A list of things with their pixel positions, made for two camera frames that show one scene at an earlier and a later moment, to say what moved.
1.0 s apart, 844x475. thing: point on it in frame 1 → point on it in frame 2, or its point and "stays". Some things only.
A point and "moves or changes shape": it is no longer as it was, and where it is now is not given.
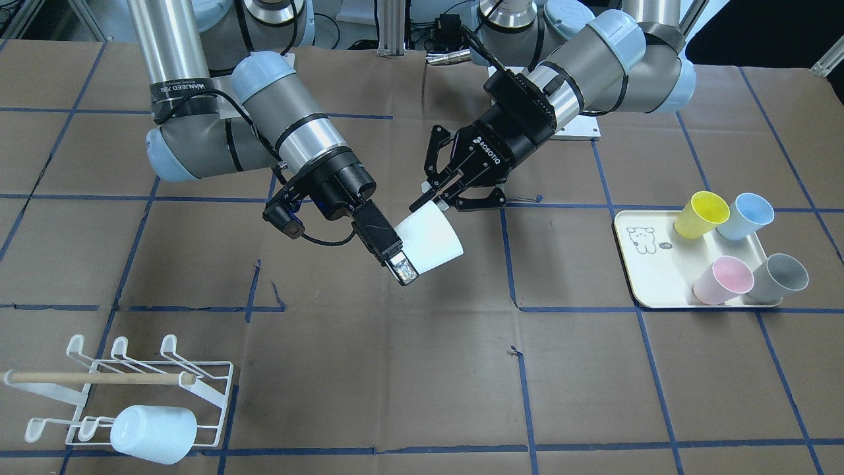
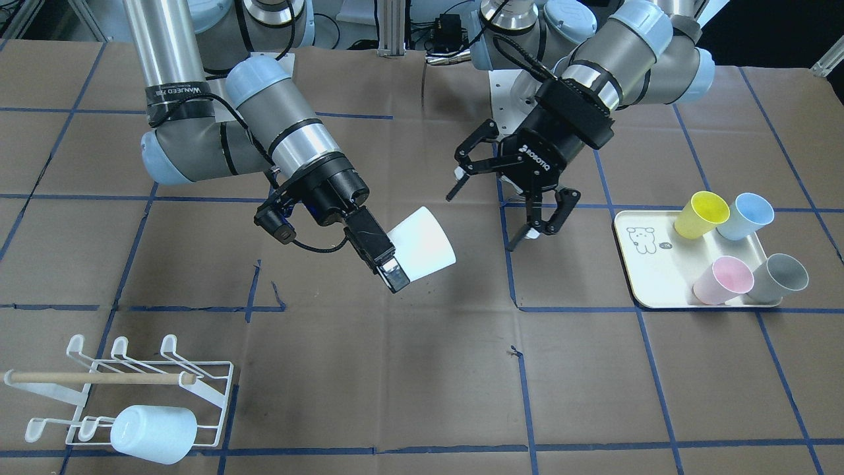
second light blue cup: (748, 212) stays
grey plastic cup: (777, 277) stays
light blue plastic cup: (162, 434) stays
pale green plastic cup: (428, 239) moves or changes shape
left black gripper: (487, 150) → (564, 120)
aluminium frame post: (391, 28) stays
